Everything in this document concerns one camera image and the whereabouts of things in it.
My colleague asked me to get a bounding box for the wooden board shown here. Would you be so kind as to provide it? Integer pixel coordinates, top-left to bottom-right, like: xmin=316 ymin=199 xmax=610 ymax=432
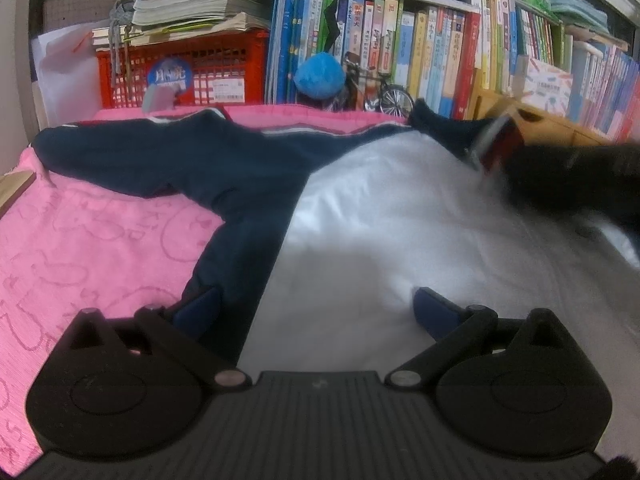
xmin=0 ymin=170 xmax=37 ymax=216

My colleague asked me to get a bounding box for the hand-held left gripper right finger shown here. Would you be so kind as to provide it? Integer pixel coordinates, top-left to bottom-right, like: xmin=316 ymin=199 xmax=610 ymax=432
xmin=385 ymin=287 xmax=576 ymax=392

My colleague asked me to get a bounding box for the wooden drawer organizer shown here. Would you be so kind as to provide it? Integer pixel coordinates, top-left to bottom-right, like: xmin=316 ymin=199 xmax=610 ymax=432
xmin=472 ymin=92 xmax=626 ymax=148

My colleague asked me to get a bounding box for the navy and white jacket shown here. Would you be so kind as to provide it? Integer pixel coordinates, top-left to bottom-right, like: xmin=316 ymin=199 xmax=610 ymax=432
xmin=32 ymin=100 xmax=640 ymax=461

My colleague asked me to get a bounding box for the miniature bicycle model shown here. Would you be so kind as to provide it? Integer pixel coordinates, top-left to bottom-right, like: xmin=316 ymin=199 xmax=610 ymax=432
xmin=327 ymin=57 xmax=416 ymax=116

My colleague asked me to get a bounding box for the black strap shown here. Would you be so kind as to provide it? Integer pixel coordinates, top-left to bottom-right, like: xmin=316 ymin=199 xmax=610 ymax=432
xmin=322 ymin=0 xmax=352 ymax=57

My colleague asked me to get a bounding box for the grey grid board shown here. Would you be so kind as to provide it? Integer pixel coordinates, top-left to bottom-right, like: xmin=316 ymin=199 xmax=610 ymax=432
xmin=42 ymin=0 xmax=126 ymax=31

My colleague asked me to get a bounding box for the round blue hand fan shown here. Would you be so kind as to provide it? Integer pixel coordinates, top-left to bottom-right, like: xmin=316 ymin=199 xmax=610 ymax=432
xmin=141 ymin=57 xmax=188 ymax=112

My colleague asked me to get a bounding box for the folded teal towel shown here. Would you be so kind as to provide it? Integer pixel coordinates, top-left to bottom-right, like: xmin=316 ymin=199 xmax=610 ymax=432
xmin=545 ymin=0 xmax=613 ymax=36

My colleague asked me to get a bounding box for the stack of papers and booklets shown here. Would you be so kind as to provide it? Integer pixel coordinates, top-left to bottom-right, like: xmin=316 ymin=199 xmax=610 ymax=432
xmin=92 ymin=0 xmax=273 ymax=53

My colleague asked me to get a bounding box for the row of colourful books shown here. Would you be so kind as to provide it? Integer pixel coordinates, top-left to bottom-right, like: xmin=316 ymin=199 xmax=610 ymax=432
xmin=320 ymin=0 xmax=640 ymax=143

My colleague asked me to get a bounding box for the red plastic crate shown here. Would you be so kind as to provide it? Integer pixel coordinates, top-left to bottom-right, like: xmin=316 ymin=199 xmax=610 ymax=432
xmin=95 ymin=30 xmax=271 ymax=110

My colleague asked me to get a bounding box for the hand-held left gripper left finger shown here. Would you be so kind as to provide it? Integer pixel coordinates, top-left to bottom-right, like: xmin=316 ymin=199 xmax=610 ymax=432
xmin=57 ymin=287 xmax=251 ymax=393

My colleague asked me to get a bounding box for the pink rabbit print blanket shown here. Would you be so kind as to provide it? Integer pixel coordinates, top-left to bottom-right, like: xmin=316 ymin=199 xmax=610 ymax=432
xmin=0 ymin=102 xmax=416 ymax=476

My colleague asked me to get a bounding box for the white paper sheet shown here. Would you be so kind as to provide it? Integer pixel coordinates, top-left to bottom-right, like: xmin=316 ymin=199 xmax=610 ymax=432
xmin=31 ymin=25 xmax=101 ymax=126

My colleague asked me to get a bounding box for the blue plush ball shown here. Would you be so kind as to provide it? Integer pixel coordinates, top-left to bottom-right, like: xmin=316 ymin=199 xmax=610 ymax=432
xmin=294 ymin=54 xmax=347 ymax=100

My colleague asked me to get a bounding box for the row of tall blue books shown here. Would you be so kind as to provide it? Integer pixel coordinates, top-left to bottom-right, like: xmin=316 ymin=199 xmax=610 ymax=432
xmin=265 ymin=0 xmax=341 ymax=106

